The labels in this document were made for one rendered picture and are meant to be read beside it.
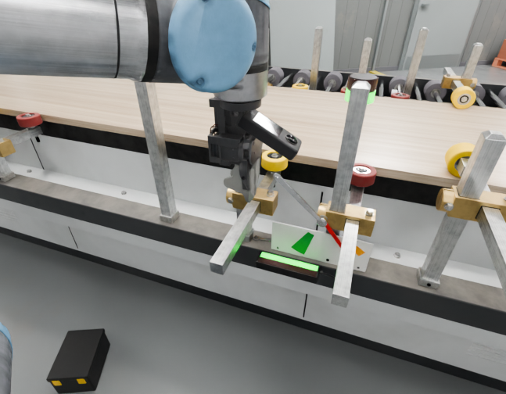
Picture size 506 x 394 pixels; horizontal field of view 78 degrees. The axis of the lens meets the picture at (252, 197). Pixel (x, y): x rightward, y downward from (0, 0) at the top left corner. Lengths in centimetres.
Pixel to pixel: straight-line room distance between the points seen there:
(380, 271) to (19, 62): 84
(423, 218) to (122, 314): 138
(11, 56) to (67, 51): 4
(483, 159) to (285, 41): 466
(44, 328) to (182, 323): 64
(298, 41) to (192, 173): 431
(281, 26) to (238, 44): 492
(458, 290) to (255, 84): 72
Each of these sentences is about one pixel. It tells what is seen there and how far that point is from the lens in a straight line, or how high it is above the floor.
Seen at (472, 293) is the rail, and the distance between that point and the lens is 97.
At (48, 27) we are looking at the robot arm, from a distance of 29.
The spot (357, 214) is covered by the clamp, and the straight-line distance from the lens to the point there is 79.
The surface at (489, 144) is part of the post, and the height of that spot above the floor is 109.
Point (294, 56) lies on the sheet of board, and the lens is 527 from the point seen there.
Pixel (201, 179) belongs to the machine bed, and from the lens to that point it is 116.
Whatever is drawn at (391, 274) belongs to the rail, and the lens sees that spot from 92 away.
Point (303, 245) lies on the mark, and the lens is 87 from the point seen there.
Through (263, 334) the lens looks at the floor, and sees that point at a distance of 157.
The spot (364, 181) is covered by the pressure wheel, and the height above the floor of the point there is 89.
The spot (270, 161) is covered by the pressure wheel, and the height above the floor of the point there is 90.
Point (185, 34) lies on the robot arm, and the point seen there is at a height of 130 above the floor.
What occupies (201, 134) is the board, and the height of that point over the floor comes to 90.
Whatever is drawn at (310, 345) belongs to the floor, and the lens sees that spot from 156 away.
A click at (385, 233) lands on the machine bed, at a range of 109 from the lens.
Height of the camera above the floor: 133
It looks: 34 degrees down
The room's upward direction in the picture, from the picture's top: straight up
